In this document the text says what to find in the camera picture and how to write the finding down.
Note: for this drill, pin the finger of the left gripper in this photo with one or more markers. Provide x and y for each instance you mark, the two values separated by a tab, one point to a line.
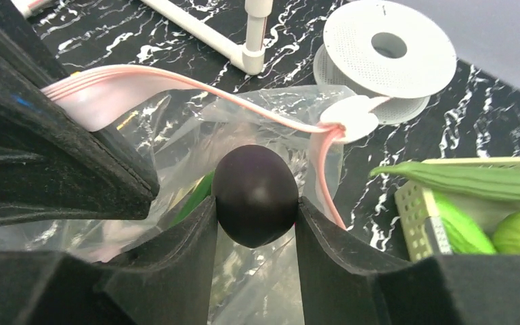
50	166

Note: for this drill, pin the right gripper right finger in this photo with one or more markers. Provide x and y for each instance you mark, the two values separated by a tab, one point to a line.
346	281

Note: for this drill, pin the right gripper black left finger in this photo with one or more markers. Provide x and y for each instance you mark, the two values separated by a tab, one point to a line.
166	280

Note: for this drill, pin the purple toy eggplant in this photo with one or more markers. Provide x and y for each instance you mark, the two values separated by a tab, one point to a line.
256	195

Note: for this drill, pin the clear pink zip top bag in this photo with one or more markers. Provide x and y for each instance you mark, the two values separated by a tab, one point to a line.
183	128

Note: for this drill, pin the green perforated plastic basket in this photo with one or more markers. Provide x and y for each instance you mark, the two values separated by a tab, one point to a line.
416	204

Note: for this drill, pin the green toy okra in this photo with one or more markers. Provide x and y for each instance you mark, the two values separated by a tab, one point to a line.
492	183

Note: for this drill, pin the grey filament spool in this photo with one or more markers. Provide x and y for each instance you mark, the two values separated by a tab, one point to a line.
385	48

